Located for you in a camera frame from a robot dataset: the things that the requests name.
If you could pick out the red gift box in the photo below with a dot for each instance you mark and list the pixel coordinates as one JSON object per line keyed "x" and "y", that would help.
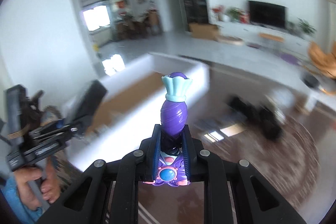
{"x": 245, "y": 18}

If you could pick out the orange lounge chair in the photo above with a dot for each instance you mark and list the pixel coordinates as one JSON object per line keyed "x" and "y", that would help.
{"x": 323, "y": 61}

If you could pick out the red flowers in vase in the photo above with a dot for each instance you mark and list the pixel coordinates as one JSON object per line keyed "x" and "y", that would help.
{"x": 218, "y": 10}

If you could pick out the cardboard box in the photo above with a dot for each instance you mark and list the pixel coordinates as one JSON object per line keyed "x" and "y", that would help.
{"x": 203, "y": 31}

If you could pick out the purple floor mat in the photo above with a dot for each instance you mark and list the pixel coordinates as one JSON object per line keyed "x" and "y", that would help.
{"x": 288, "y": 57}

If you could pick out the dining table with chairs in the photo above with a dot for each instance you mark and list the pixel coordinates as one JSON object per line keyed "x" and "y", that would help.
{"x": 136, "y": 26}

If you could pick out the person's left hand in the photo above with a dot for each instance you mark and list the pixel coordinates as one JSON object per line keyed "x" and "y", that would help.
{"x": 27, "y": 179}

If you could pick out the bright window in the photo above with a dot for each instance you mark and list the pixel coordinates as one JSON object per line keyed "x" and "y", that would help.
{"x": 95, "y": 18}

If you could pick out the white television cabinet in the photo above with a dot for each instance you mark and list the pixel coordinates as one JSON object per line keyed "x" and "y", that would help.
{"x": 244, "y": 29}

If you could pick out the orange bench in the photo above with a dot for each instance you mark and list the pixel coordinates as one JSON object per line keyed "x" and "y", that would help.
{"x": 271, "y": 37}

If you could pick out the black television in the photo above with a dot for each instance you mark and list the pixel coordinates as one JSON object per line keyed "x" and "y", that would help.
{"x": 267, "y": 14}

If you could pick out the person's left forearm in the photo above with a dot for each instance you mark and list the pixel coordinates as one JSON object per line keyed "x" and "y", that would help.
{"x": 8, "y": 192}

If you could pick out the purple toy wand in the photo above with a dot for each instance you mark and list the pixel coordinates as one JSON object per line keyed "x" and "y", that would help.
{"x": 174, "y": 113}

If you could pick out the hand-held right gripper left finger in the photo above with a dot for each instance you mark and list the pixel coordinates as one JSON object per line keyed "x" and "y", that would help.
{"x": 155, "y": 153}

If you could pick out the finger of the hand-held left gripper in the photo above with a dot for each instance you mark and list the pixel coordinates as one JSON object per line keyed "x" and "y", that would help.
{"x": 50, "y": 128}
{"x": 90, "y": 100}

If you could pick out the green potted plant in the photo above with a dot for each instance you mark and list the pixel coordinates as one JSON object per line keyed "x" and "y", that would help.
{"x": 235, "y": 13}

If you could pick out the black round bin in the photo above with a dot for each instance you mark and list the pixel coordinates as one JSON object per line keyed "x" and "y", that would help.
{"x": 311, "y": 80}

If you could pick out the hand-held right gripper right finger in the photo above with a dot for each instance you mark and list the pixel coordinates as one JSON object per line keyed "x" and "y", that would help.
{"x": 187, "y": 153}

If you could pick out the large leafy potted plant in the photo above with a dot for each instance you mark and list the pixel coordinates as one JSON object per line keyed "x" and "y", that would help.
{"x": 306, "y": 26}

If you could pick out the red paper decoration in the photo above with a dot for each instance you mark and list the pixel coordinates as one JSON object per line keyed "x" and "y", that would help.
{"x": 120, "y": 5}

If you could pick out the black cloth bundle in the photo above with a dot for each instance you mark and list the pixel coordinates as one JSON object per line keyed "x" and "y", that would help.
{"x": 269, "y": 125}

